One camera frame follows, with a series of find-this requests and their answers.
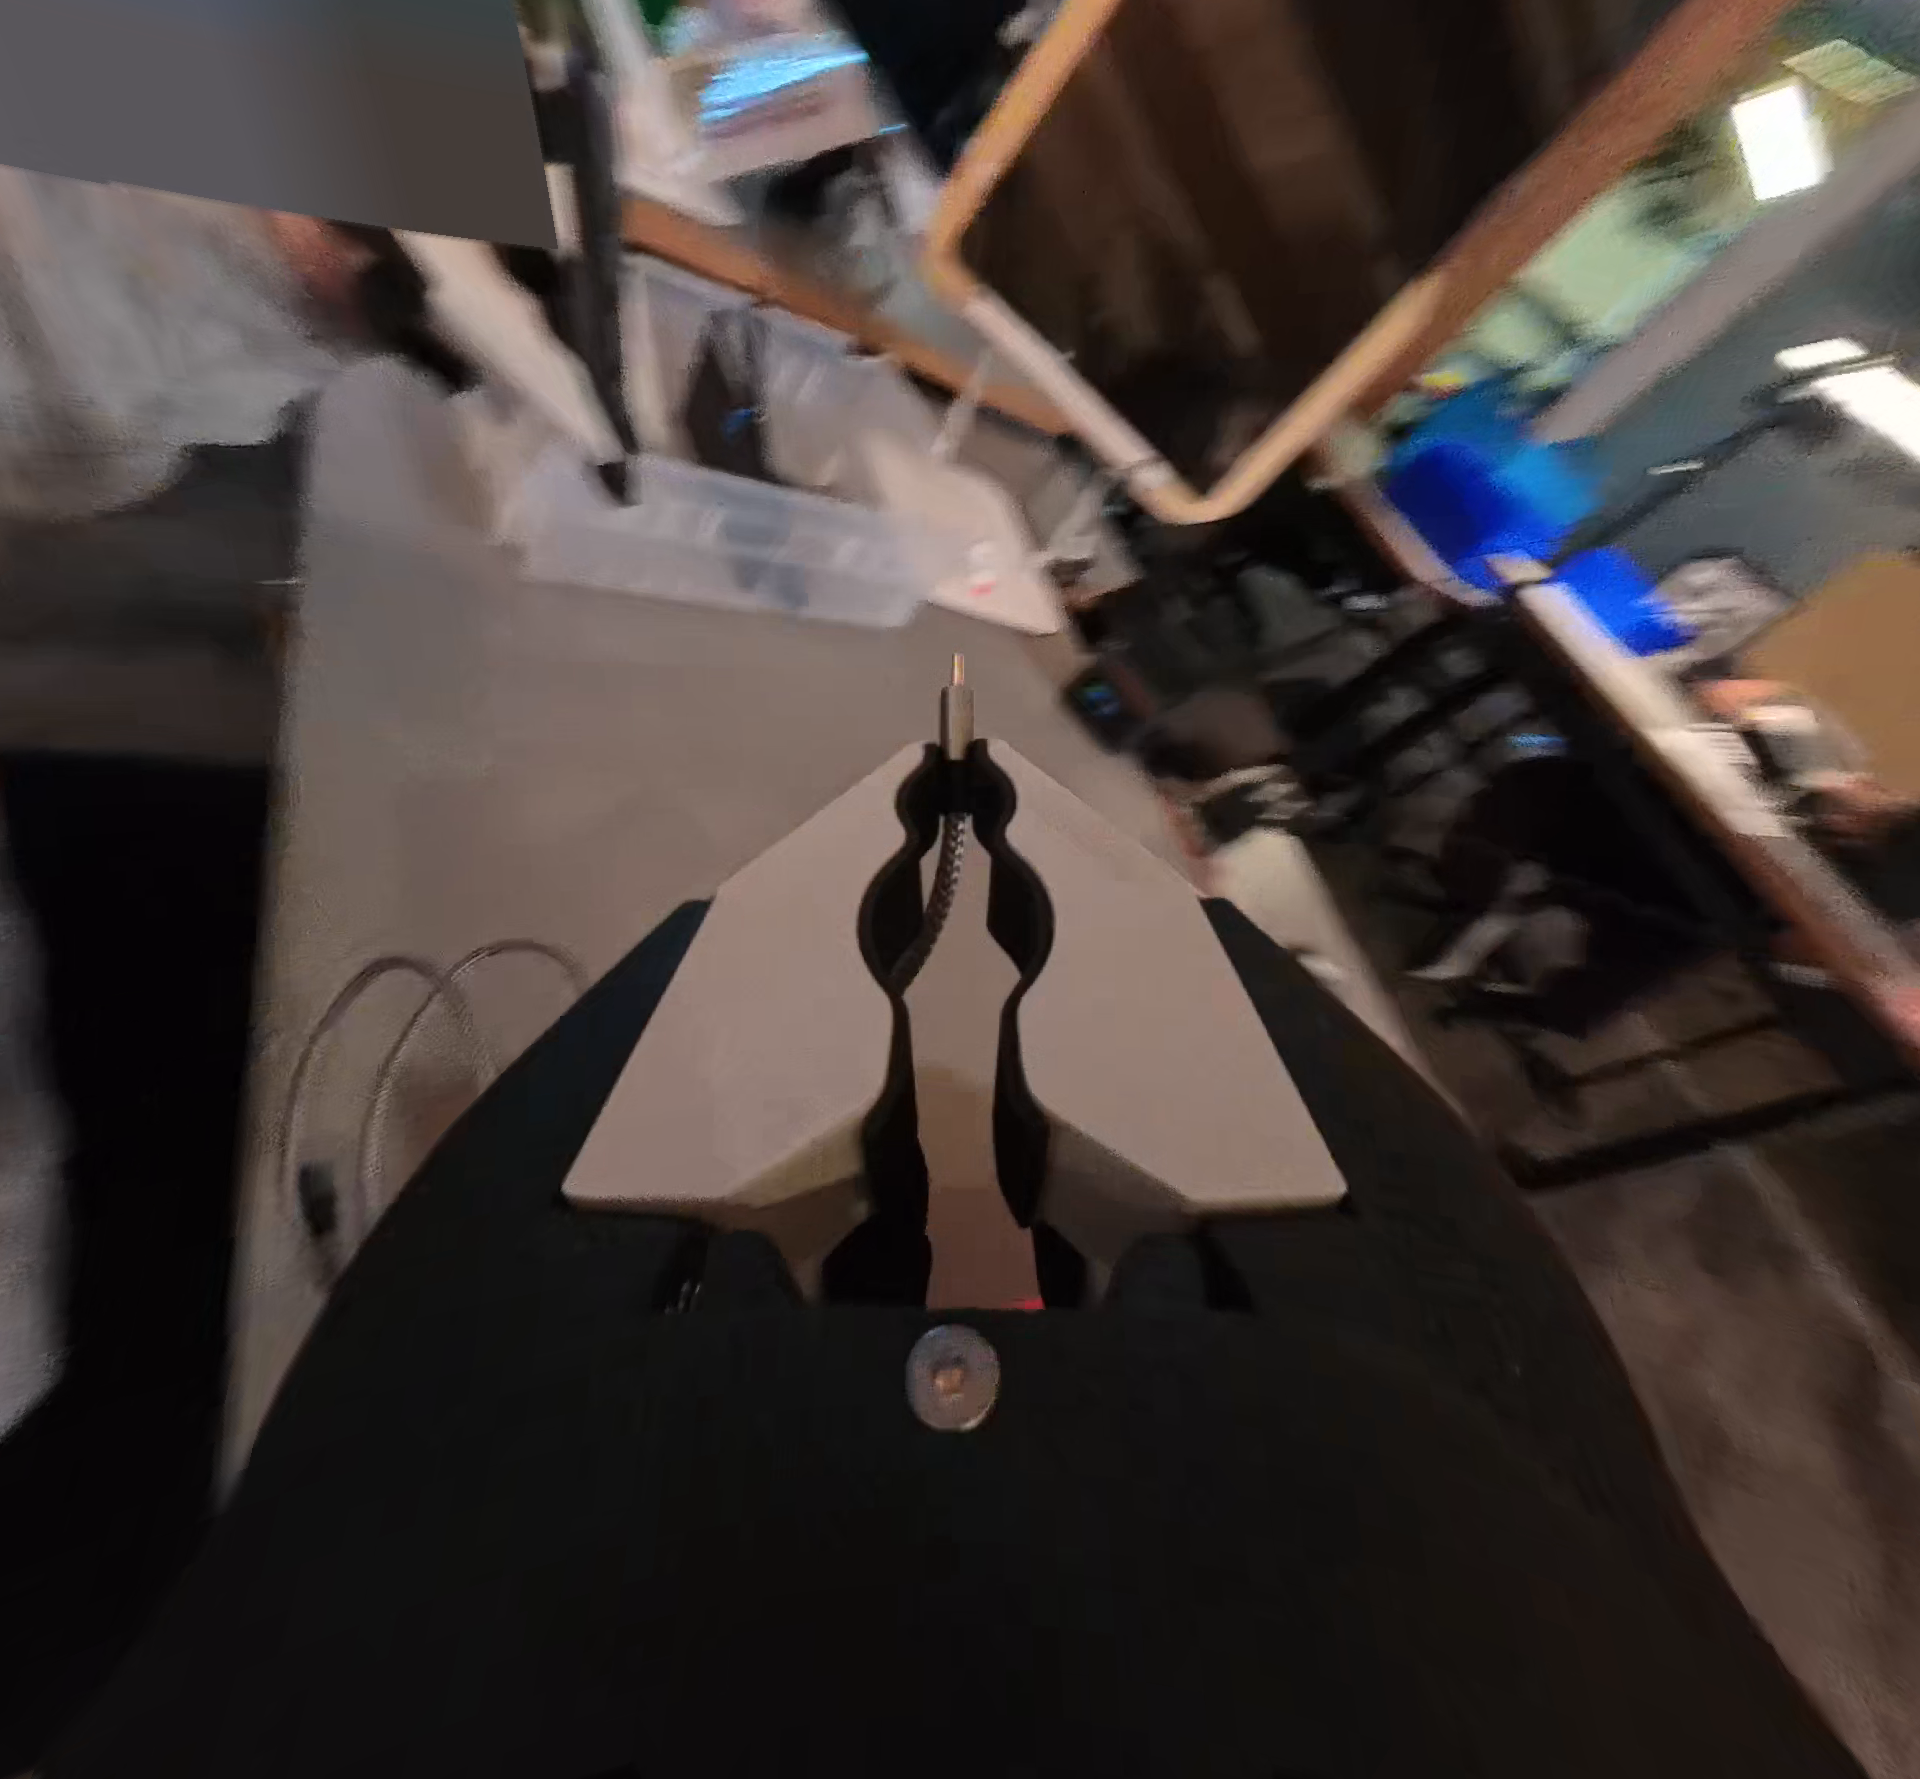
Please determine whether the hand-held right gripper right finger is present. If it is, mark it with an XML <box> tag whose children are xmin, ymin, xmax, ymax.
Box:
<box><xmin>963</xmin><ymin>741</ymin><xmax>1345</xmax><ymax>1314</ymax></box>

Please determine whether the black stand pole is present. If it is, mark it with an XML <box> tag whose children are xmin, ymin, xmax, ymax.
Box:
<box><xmin>546</xmin><ymin>53</ymin><xmax>638</xmax><ymax>505</ymax></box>

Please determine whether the wooden framed board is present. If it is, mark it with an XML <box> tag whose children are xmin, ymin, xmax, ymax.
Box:
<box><xmin>922</xmin><ymin>0</ymin><xmax>1876</xmax><ymax>529</ymax></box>

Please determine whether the blue plastic tote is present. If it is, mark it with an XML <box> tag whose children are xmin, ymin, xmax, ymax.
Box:
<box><xmin>1379</xmin><ymin>437</ymin><xmax>1577</xmax><ymax>596</ymax></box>

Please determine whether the silver thin cable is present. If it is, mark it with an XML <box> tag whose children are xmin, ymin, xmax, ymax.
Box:
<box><xmin>285</xmin><ymin>938</ymin><xmax>585</xmax><ymax>1284</ymax></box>

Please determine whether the grey braided cable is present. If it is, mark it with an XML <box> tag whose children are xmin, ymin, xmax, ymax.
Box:
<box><xmin>886</xmin><ymin>653</ymin><xmax>978</xmax><ymax>997</ymax></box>

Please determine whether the clear plastic bin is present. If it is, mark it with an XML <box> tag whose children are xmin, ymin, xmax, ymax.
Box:
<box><xmin>502</xmin><ymin>450</ymin><xmax>961</xmax><ymax>632</ymax></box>

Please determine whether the blue plastic bin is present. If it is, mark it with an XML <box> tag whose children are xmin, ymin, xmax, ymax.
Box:
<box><xmin>1560</xmin><ymin>541</ymin><xmax>1697</xmax><ymax>656</ymax></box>

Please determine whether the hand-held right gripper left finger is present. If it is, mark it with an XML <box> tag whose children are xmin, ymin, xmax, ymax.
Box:
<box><xmin>562</xmin><ymin>741</ymin><xmax>961</xmax><ymax>1314</ymax></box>

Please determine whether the long wooden table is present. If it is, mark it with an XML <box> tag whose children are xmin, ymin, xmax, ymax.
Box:
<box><xmin>1319</xmin><ymin>459</ymin><xmax>1920</xmax><ymax>1045</ymax></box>

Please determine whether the black power station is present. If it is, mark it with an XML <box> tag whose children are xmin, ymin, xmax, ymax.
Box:
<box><xmin>1066</xmin><ymin>661</ymin><xmax>1141</xmax><ymax>761</ymax></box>

